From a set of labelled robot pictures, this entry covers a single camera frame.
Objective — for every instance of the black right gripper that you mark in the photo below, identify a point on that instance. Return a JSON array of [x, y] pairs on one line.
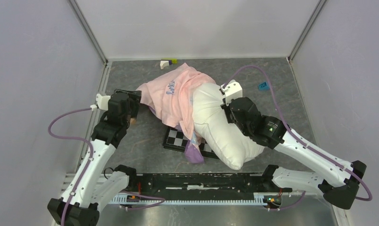
[[227, 109]]

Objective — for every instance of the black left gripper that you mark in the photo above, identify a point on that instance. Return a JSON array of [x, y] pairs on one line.
[[133, 95]]

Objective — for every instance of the white pillow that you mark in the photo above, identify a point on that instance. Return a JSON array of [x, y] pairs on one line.
[[225, 139]]

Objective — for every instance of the pink printed pillowcase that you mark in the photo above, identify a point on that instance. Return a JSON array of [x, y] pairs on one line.
[[170, 98]]

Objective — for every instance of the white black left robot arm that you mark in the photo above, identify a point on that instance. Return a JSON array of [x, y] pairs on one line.
[[82, 201]]

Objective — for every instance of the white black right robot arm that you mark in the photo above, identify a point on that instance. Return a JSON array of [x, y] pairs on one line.
[[336, 180]]

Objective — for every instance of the small blue block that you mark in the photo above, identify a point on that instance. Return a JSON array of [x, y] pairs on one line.
[[264, 86]]

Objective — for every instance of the white yellow purple toy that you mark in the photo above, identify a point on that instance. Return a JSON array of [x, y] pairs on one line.
[[167, 62]]

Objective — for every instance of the black white chessboard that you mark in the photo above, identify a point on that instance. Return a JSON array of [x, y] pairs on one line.
[[175, 140]]

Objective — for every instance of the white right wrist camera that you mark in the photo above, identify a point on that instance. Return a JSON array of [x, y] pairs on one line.
[[231, 91]]

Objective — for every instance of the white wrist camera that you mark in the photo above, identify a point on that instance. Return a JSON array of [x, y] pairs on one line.
[[101, 102], [231, 91]]

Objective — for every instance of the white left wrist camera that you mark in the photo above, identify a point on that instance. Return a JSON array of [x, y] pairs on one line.
[[101, 102]]

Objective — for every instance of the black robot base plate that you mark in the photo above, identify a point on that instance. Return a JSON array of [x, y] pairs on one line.
[[203, 186]]

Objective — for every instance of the grey slotted cable duct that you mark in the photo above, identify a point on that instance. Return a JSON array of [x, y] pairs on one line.
[[255, 200]]

